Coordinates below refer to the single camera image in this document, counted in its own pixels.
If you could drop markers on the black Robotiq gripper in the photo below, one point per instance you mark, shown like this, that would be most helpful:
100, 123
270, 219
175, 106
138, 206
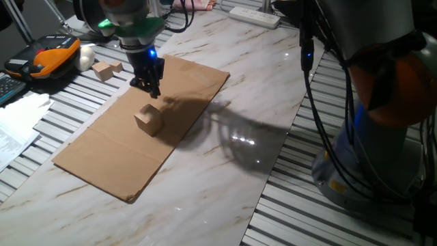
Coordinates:
143, 63

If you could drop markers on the large wooden cube block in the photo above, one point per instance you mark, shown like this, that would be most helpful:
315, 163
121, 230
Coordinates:
149, 121

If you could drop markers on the medium wooden block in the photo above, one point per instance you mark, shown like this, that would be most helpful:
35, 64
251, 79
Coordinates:
102, 71

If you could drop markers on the small wooden cube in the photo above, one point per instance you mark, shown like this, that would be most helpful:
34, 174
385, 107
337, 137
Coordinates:
117, 66

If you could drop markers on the white rounded soft object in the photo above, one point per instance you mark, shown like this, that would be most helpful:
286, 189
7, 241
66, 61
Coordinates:
85, 58

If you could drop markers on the brown cardboard sheet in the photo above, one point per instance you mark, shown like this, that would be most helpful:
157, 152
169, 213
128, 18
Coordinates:
129, 160

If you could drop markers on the pink cloth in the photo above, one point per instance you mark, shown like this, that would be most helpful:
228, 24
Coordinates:
201, 4

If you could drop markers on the black round spool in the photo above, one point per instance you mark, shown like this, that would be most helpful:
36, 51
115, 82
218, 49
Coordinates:
87, 13

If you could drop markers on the orange and black teach pendant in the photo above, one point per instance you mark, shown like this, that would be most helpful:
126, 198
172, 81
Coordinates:
48, 58

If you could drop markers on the thin metal rod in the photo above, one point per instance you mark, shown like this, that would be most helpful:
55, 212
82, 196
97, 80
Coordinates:
58, 17

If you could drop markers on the white power strip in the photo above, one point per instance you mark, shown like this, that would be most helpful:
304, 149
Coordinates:
254, 17

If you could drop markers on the marble pattern board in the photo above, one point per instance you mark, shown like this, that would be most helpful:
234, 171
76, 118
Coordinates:
222, 191

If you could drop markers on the plain white paper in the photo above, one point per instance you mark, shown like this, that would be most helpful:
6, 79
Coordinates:
24, 109

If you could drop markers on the black computer keyboard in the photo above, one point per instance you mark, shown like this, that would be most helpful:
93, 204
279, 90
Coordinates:
8, 89

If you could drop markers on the grey metal bar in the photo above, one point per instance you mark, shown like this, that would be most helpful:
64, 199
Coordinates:
18, 22

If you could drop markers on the black bag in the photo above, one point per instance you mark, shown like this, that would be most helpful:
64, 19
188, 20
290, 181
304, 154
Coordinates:
285, 8

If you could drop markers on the printed paper sheet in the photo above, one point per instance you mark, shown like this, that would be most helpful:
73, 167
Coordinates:
13, 147

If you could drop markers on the aluminium extrusion post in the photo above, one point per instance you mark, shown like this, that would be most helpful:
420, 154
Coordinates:
155, 7
266, 6

